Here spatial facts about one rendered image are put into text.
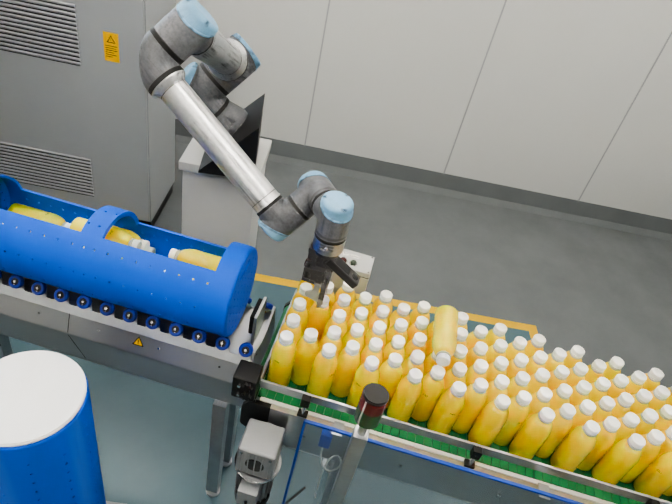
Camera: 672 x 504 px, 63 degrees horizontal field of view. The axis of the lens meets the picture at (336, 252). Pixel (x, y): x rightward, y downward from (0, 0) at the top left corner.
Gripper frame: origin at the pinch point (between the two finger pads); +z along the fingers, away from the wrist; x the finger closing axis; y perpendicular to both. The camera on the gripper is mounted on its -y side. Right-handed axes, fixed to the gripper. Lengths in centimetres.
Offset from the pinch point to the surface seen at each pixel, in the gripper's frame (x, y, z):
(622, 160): -303, -183, 54
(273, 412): 28.4, 4.2, 22.2
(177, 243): -8, 51, 2
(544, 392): 11, -69, 0
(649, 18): -298, -148, -47
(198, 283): 16.2, 33.8, -8.0
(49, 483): 64, 52, 26
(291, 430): 28.4, -2.2, 28.2
